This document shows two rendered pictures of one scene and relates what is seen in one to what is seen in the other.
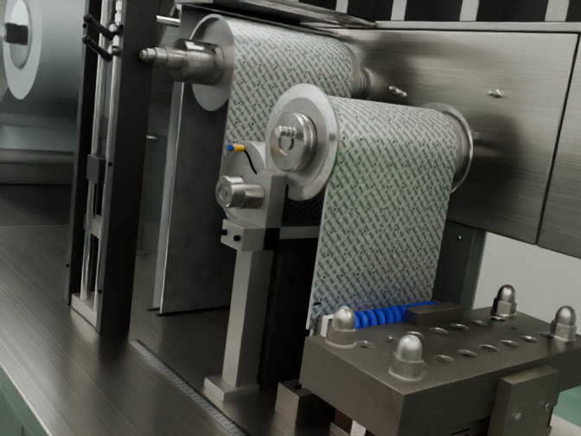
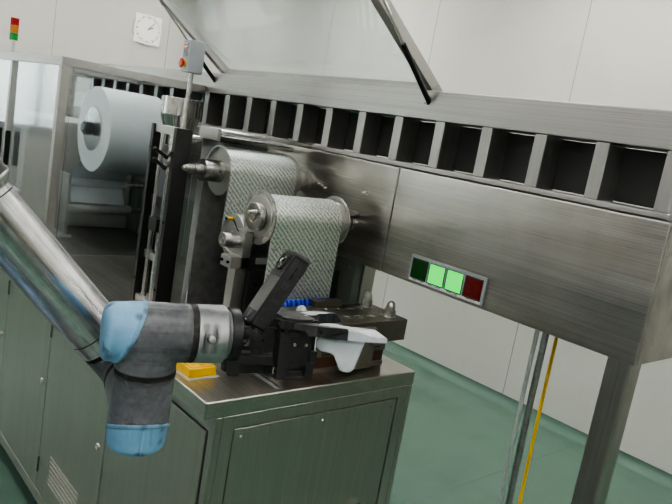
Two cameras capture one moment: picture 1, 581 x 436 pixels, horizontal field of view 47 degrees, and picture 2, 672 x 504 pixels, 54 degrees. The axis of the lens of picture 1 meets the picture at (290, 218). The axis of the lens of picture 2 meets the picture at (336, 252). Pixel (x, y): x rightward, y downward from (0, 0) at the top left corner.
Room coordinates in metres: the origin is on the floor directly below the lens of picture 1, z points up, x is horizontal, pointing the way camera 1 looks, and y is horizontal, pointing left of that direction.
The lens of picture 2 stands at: (-0.91, -0.12, 1.49)
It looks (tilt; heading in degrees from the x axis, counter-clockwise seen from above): 10 degrees down; 357
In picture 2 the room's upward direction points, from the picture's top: 10 degrees clockwise
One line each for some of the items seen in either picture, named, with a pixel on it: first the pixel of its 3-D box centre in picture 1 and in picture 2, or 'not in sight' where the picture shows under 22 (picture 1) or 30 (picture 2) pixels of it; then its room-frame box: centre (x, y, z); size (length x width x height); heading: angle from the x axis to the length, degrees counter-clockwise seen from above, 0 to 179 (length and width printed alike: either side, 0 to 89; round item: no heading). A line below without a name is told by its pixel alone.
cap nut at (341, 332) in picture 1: (342, 324); not in sight; (0.75, -0.08, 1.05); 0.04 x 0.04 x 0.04
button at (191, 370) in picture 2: not in sight; (195, 367); (0.58, 0.08, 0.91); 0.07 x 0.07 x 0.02; 39
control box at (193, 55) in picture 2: not in sight; (190, 56); (1.30, 0.32, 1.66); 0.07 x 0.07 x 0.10; 29
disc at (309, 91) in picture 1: (300, 142); (259, 216); (0.85, 0.00, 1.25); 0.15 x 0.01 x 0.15; 39
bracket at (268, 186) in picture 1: (243, 284); (230, 285); (0.85, 0.05, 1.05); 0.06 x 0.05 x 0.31; 129
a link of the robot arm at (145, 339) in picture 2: not in sight; (148, 334); (-0.11, 0.05, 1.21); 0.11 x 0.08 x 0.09; 112
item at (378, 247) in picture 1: (382, 254); (300, 272); (0.88, -0.13, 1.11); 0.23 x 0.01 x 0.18; 129
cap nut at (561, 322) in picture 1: (565, 321); (390, 308); (0.88, -0.39, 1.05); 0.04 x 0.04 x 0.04
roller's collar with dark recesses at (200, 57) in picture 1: (195, 62); (210, 170); (1.03, 0.17, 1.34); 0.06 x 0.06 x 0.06; 39
